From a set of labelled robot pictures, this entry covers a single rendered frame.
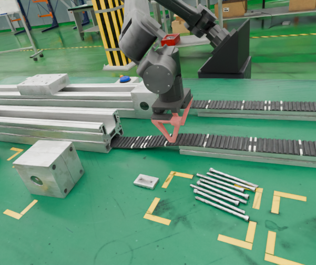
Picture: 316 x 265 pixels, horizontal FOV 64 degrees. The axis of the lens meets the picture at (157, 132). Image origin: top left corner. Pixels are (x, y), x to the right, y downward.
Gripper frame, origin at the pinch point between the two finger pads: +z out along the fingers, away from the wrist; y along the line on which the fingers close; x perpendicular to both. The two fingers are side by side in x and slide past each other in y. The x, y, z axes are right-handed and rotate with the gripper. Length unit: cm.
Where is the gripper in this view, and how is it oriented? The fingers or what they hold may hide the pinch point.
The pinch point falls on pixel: (176, 130)
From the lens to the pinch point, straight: 63.3
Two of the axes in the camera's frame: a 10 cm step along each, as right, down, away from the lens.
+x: 9.2, 0.6, -3.8
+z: 1.6, 8.4, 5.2
